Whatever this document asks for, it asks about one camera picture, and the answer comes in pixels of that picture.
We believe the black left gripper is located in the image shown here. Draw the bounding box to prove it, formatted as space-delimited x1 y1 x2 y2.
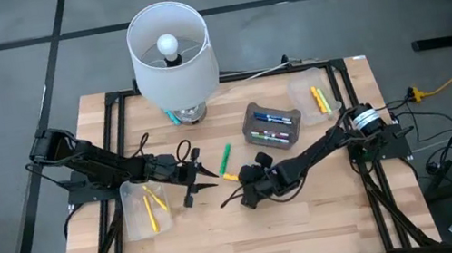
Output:
152 145 225 212

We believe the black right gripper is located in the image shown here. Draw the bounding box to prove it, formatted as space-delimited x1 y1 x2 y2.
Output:
211 146 308 215

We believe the yellow highlighter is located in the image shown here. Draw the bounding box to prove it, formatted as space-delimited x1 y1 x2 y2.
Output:
309 83 329 116
142 181 171 216
142 192 162 236
221 170 241 185

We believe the green highlighter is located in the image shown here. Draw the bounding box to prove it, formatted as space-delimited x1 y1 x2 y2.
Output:
213 142 238 177

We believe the grey translucent plastic bin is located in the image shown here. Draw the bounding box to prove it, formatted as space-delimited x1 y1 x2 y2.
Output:
237 94 308 158

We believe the red Expo marker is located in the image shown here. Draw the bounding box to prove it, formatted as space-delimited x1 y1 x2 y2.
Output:
263 126 292 142

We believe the teal Sharpie highlighter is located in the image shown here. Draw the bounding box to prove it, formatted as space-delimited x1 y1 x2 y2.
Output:
163 108 183 128

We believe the blue Expo marker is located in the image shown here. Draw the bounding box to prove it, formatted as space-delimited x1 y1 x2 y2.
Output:
253 106 294 126
257 112 295 131

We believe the clear plastic bin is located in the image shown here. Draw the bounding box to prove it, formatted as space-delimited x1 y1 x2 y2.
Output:
116 172 177 243

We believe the white shade silver table lamp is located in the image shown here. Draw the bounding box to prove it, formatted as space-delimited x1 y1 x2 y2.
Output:
121 0 229 135

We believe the yellow-green highlighter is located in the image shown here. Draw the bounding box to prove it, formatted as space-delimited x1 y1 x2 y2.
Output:
315 85 334 116

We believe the frosted white plastic bin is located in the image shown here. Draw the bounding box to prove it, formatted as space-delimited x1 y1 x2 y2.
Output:
283 63 346 130

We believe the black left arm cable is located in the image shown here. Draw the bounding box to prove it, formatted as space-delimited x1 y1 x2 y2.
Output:
125 125 197 171

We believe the white lamp cord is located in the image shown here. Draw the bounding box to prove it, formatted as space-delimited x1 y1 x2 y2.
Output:
238 54 314 83

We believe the black aluminium table frame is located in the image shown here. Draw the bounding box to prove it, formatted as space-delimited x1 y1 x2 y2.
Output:
31 40 444 253

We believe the black cable bundle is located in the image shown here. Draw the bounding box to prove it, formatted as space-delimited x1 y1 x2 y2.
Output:
402 104 452 192

